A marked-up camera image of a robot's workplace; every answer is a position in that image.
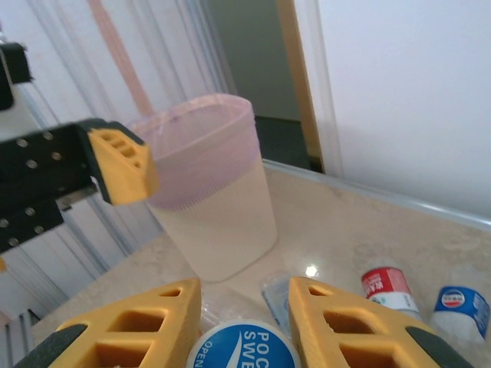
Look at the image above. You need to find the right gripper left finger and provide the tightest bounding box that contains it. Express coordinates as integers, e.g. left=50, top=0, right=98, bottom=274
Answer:
left=15, top=278, right=203, bottom=368

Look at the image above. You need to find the brown wooden door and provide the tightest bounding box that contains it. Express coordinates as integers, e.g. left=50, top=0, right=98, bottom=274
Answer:
left=275, top=0, right=328, bottom=174

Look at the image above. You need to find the blue white logo label bottle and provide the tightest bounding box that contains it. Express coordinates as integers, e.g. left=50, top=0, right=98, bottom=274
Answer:
left=428, top=285, right=491, bottom=344

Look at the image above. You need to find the clear bottle wide blue lid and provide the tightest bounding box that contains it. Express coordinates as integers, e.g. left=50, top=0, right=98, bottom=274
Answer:
left=186, top=320, right=302, bottom=368

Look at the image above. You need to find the red label bottle red cap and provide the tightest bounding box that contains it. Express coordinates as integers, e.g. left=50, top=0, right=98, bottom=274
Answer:
left=361, top=266, right=421, bottom=321

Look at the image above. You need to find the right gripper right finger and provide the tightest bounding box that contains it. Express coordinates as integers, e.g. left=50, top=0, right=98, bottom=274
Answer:
left=287, top=276, right=479, bottom=368

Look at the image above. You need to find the aluminium table end rail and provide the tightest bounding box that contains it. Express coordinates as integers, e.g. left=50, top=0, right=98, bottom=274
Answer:
left=264, top=159, right=491, bottom=233

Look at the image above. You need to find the beige bin with pink liner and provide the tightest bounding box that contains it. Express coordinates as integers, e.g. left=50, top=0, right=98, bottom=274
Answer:
left=128, top=93, right=264, bottom=210

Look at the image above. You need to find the beige ribbed plastic bin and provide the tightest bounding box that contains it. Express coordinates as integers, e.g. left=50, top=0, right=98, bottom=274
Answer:
left=147, top=156, right=279, bottom=284

